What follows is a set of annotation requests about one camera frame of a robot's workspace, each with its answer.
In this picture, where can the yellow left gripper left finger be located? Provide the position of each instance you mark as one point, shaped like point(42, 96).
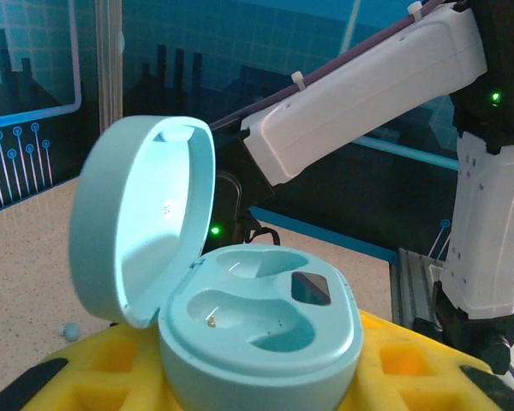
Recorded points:
point(90, 385)

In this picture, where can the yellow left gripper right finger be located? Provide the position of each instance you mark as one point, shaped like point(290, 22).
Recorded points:
point(411, 385)

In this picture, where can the light blue earbud charging case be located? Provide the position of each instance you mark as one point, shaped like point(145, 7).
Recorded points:
point(261, 342)

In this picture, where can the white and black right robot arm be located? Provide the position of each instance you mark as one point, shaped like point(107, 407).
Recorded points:
point(368, 85)

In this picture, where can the aluminium arm base rail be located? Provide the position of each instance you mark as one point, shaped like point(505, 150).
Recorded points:
point(411, 291)

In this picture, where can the aluminium frame post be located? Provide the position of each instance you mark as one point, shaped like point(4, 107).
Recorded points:
point(109, 64)

